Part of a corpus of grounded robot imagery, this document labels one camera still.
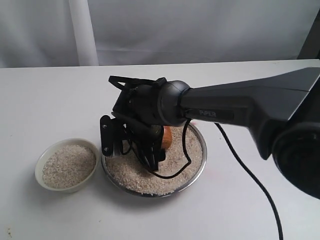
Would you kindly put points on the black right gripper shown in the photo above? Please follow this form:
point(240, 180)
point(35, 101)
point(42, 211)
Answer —
point(137, 108)

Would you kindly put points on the cream ceramic bowl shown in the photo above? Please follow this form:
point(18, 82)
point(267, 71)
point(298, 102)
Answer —
point(51, 150)

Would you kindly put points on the white backdrop curtain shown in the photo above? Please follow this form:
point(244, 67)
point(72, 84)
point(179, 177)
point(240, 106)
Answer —
point(64, 33)

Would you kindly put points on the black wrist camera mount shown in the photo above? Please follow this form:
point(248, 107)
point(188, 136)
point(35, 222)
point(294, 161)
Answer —
point(111, 136)

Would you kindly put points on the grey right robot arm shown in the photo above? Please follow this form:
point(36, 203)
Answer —
point(282, 114)

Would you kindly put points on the round metal tray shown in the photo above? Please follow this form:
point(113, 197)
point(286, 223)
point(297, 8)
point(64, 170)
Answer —
point(203, 155)

